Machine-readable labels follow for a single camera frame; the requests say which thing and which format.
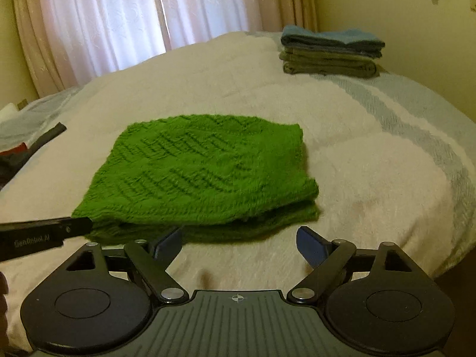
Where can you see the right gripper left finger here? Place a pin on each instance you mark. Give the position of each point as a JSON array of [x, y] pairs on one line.
[[152, 263]]

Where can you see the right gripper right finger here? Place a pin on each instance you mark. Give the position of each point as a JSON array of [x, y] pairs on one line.
[[328, 261]]

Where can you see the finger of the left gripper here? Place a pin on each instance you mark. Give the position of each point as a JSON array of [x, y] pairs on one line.
[[78, 226]]

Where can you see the green knit sweater vest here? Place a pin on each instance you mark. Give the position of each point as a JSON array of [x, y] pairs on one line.
[[217, 178]]

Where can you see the black garment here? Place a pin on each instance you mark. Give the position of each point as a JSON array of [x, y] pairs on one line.
[[14, 159]]

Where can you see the red garment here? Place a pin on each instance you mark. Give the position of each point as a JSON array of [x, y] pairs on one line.
[[18, 149]]

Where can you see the folded olive grey garments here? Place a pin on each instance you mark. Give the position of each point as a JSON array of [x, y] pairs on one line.
[[297, 60]]

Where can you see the pink curtain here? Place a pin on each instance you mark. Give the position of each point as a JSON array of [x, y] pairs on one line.
[[71, 42]]

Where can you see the folded blue garment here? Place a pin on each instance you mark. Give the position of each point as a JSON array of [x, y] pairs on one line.
[[352, 39]]

